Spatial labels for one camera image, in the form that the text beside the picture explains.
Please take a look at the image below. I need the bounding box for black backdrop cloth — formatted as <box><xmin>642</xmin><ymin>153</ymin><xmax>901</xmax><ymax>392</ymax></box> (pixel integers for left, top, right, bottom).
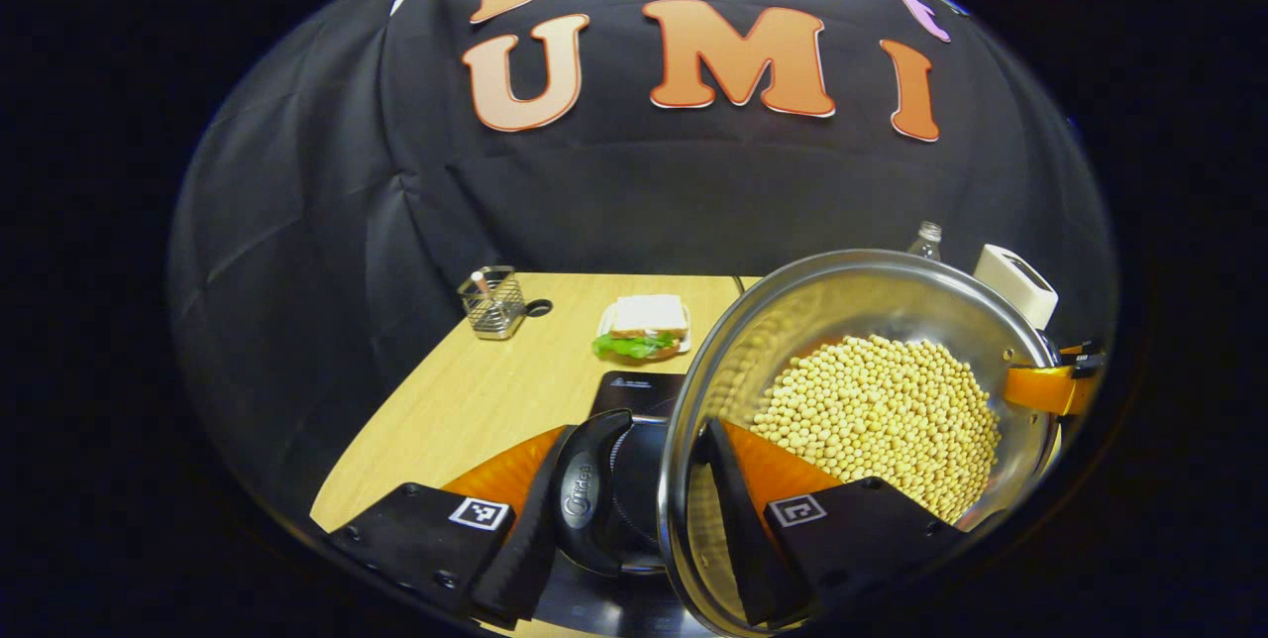
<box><xmin>166</xmin><ymin>0</ymin><xmax>1120</xmax><ymax>540</ymax></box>

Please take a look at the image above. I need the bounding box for stainless steel pot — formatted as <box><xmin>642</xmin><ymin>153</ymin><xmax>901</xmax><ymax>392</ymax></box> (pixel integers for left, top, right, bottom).
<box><xmin>550</xmin><ymin>249</ymin><xmax>1066</xmax><ymax>638</ymax></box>

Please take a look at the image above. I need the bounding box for white toaster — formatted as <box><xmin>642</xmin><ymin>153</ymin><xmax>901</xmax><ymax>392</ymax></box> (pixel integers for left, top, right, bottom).
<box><xmin>973</xmin><ymin>244</ymin><xmax>1060</xmax><ymax>330</ymax></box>

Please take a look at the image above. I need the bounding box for pile of soybeans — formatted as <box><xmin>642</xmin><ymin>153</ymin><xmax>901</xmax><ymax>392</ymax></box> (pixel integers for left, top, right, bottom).
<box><xmin>748</xmin><ymin>334</ymin><xmax>1002</xmax><ymax>525</ymax></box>

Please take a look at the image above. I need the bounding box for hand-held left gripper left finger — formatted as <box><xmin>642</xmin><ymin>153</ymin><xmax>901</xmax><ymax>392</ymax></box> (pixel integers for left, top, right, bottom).
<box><xmin>327</xmin><ymin>423</ymin><xmax>585</xmax><ymax>631</ymax></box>

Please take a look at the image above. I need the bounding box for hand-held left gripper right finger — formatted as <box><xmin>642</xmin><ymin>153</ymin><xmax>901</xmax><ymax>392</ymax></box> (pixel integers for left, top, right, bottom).
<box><xmin>698</xmin><ymin>418</ymin><xmax>970</xmax><ymax>629</ymax></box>

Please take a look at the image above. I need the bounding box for black induction cooktop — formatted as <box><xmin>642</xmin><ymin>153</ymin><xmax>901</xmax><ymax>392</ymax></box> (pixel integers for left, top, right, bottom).
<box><xmin>535</xmin><ymin>371</ymin><xmax>714</xmax><ymax>638</ymax></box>

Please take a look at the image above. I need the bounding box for clear plastic water bottle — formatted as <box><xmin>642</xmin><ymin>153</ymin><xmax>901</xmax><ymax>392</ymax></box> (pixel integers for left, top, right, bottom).
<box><xmin>906</xmin><ymin>220</ymin><xmax>944</xmax><ymax>263</ymax></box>

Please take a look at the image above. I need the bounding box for sandwich with lettuce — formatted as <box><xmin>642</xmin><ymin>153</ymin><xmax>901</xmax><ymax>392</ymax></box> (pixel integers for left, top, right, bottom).
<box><xmin>592</xmin><ymin>294</ymin><xmax>691</xmax><ymax>362</ymax></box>

